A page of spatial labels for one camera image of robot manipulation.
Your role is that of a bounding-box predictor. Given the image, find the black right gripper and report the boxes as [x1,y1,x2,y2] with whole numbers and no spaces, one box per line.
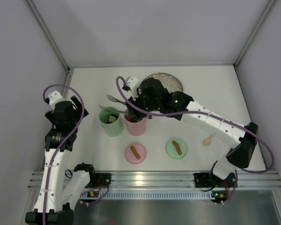
[126,87,161,121]

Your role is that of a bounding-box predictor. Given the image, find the metal tongs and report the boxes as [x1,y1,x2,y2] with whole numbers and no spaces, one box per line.
[98,94,153,119]

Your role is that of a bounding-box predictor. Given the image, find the cucumber sushi roll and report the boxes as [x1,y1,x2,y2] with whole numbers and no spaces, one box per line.
[108,115,118,123]

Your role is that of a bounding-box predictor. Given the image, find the green round lid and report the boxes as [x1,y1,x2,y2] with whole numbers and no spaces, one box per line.
[165,138,188,160]

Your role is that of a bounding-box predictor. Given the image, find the pink round lid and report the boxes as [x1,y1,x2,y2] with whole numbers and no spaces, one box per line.
[125,143,147,165]

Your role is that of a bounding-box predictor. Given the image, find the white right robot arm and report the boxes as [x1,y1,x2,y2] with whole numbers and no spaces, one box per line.
[123,77,258,186]

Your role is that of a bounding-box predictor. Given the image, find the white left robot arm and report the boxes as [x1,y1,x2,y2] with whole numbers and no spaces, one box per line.
[25,96,96,225]

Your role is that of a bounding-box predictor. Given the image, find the speckled ceramic plate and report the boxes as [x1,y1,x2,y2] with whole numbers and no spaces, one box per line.
[143,73,184,93]

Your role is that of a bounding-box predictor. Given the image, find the pink cylindrical container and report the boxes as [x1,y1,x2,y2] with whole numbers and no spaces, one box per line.
[124,114,146,136]

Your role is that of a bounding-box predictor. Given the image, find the green cylindrical container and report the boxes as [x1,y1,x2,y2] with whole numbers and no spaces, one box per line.
[99,110,124,137]

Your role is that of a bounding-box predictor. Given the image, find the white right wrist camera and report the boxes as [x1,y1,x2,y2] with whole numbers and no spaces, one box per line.
[126,77,140,101]

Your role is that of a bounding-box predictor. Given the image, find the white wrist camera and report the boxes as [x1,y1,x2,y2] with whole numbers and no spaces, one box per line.
[48,90,65,110]
[126,77,140,101]

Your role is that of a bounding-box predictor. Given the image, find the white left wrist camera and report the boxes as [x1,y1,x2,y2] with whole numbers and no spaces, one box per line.
[48,90,65,110]

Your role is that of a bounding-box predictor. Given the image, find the aluminium frame rail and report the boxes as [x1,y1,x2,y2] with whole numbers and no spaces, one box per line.
[24,0,72,85]

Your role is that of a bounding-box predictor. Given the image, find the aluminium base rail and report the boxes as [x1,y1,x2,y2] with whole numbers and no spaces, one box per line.
[28,170,281,189]

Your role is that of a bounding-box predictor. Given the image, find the white slotted cable duct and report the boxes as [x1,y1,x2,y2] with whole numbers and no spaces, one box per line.
[79,189,227,201]

